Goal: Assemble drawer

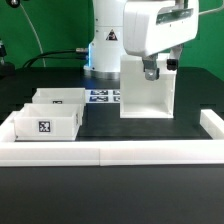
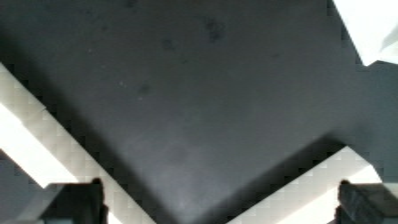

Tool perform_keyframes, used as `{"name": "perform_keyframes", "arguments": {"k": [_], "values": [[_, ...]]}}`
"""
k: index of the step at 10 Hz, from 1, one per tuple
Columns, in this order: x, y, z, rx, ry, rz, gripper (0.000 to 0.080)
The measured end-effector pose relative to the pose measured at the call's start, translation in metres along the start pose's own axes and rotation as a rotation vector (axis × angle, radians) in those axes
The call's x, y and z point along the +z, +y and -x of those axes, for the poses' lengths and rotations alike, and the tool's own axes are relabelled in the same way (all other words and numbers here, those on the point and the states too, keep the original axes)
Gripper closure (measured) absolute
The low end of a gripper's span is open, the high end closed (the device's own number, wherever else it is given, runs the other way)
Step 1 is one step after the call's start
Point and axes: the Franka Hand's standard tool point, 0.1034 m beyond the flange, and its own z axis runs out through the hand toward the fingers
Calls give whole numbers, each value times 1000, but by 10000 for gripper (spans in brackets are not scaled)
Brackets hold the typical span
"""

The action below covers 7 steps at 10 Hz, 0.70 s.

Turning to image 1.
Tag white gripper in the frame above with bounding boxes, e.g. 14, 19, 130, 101
123, 0, 199, 81

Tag white drawer cabinet box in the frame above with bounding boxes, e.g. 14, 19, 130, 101
120, 53, 177, 118

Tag white front drawer tray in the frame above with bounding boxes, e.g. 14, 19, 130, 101
14, 103, 82, 141

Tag white drawer tray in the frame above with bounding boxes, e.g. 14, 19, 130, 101
32, 88, 86, 105
14, 103, 82, 141

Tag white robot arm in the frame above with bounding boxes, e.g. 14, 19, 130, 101
84, 0, 199, 79

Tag white rear drawer tray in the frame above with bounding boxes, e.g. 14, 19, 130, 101
32, 88, 86, 105

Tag white marker tag sheet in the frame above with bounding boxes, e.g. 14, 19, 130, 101
85, 89, 120, 103

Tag black stand left edge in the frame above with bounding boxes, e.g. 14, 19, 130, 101
0, 39, 15, 77

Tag grey cable on gripper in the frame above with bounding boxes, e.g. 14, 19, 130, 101
197, 6, 224, 17

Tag black cables at base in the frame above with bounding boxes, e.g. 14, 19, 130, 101
21, 47, 90, 69

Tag thin white cable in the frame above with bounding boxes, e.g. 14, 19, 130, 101
19, 3, 47, 68

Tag white U-shaped border frame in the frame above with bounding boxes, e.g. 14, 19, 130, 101
0, 109, 224, 167

